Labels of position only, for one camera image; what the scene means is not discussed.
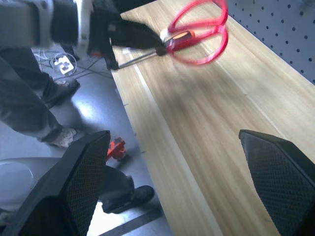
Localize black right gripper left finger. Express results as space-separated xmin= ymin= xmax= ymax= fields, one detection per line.
xmin=2 ymin=130 xmax=111 ymax=236

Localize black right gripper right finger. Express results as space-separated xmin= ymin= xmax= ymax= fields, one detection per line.
xmin=239 ymin=129 xmax=315 ymax=236

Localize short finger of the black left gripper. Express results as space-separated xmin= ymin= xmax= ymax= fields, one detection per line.
xmin=104 ymin=38 xmax=120 ymax=71

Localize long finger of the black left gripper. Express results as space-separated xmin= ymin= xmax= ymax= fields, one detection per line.
xmin=110 ymin=18 xmax=166 ymax=49

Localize red black handled screwdriver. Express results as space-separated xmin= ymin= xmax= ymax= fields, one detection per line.
xmin=118 ymin=30 xmax=196 ymax=68

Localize dark perforated pegboard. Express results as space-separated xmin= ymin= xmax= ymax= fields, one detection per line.
xmin=226 ymin=0 xmax=315 ymax=86

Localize person's grey sneaker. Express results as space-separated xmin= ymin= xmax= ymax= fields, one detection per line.
xmin=41 ymin=77 xmax=81 ymax=109
xmin=45 ymin=127 xmax=86 ymax=148

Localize dark leg with black foot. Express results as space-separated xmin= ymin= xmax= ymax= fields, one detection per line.
xmin=97 ymin=166 xmax=156 ymax=214

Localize small orange floor object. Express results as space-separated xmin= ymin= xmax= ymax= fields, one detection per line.
xmin=106 ymin=137 xmax=127 ymax=161

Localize person's grey trousers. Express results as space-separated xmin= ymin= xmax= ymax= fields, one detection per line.
xmin=0 ymin=46 xmax=65 ymax=143

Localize white power strip with cables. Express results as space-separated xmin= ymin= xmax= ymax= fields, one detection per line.
xmin=53 ymin=58 xmax=114 ymax=81

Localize white cable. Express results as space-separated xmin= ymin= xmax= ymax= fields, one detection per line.
xmin=34 ymin=48 xmax=77 ymax=72

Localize red handled scissors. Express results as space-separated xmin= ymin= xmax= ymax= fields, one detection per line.
xmin=168 ymin=0 xmax=230 ymax=66

